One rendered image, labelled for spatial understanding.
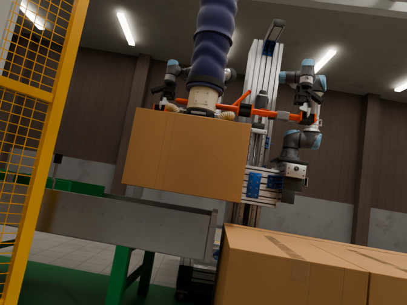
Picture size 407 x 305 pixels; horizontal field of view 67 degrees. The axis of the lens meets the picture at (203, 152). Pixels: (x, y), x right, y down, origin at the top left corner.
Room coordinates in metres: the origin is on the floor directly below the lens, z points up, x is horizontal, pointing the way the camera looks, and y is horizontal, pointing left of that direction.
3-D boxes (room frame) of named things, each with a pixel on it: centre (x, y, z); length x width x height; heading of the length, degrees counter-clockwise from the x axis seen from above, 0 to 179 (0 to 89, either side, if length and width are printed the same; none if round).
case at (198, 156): (1.72, 0.07, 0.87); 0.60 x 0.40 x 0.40; 87
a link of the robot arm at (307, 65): (1.70, -0.52, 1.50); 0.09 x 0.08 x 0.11; 155
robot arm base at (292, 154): (2.25, -0.63, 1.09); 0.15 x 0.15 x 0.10
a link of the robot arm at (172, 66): (2.01, 0.30, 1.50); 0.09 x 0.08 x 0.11; 133
